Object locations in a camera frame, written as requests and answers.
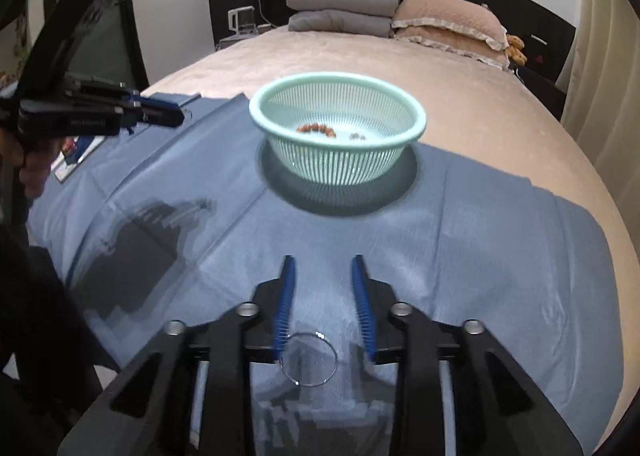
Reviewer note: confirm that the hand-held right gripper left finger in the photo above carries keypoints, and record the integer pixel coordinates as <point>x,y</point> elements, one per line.
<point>284,306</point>

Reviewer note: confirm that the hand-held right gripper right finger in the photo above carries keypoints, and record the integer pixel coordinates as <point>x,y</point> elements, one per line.
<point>362,306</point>

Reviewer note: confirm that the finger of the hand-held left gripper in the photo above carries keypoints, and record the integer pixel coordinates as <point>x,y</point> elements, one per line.
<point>105,86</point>
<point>160,119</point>

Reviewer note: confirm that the plain silver hoop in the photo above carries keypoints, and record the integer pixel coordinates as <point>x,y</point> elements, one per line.
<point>320,335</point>

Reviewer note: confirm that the mint green plastic basket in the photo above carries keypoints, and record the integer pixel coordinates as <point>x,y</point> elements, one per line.
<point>340,160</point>

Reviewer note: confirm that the silver clip earrings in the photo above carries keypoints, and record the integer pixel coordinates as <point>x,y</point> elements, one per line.
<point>357,136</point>

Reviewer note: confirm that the person's left hand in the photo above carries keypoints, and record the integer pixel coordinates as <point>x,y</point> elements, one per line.
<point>37,175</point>

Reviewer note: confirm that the dark blue small box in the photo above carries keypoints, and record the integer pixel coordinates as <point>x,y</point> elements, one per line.
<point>77,148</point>

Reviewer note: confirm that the dark glass door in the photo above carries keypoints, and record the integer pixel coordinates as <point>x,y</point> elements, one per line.
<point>100,55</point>

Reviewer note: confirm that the white flat card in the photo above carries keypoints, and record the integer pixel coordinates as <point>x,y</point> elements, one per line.
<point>67,168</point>

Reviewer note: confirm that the blue cloth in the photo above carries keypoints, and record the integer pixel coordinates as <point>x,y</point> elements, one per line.
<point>450,246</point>

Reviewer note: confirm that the white electric kettle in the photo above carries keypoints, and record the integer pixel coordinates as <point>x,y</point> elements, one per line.
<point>241,20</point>

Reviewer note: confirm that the person's dark clothing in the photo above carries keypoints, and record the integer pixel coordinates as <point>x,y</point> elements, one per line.
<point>35,336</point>

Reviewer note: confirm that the folded grey quilt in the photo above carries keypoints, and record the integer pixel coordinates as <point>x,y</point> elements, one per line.
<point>345,0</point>

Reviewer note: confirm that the pink frilled pillow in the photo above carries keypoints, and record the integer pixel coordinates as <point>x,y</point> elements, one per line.
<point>445,15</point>
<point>465,49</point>

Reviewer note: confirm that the black nightstand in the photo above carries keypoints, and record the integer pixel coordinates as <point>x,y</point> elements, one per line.
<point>542,83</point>

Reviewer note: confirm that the brown teddy bear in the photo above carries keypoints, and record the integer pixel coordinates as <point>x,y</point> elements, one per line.
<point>516,48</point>

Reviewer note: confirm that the beige curtain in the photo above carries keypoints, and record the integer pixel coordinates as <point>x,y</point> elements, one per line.
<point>605,60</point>

